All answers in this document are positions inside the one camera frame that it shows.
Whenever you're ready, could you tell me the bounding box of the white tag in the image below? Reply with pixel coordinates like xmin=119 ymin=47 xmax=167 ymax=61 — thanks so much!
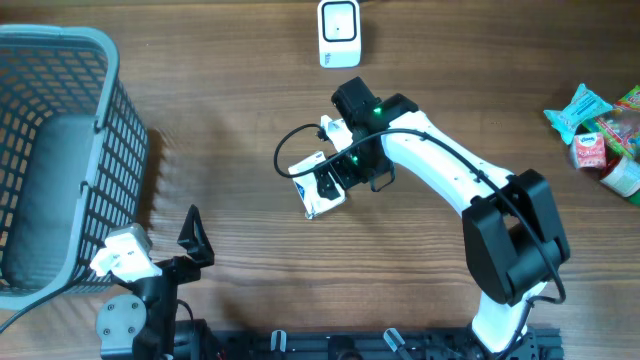
xmin=288 ymin=151 xmax=346 ymax=219

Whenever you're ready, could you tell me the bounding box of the red small carton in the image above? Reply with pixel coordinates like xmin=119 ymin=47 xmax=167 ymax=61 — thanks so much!
xmin=570 ymin=132 xmax=606 ymax=169

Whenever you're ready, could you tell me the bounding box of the teal snack packet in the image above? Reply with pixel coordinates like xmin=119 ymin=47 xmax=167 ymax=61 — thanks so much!
xmin=543 ymin=83 xmax=613 ymax=145

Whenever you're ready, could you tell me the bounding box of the green lid jar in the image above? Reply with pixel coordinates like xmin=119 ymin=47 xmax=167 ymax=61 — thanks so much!
xmin=600 ymin=156 xmax=639 ymax=206

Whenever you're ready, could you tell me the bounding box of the Haribo gummy bag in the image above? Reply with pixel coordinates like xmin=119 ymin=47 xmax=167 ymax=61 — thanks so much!
xmin=582 ymin=85 xmax=639 ymax=159

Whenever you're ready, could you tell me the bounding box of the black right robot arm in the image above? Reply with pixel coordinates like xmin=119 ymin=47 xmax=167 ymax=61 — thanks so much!
xmin=308 ymin=77 xmax=570 ymax=359

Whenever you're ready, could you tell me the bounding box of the white barcode scanner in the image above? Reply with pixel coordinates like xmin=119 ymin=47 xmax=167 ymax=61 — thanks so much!
xmin=317 ymin=0 xmax=362 ymax=69

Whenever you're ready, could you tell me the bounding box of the grey plastic basket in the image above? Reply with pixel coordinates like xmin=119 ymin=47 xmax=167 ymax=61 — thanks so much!
xmin=1 ymin=25 xmax=150 ymax=310

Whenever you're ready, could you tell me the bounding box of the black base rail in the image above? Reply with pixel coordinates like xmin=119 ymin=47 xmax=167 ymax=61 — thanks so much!
xmin=170 ymin=328 xmax=565 ymax=360

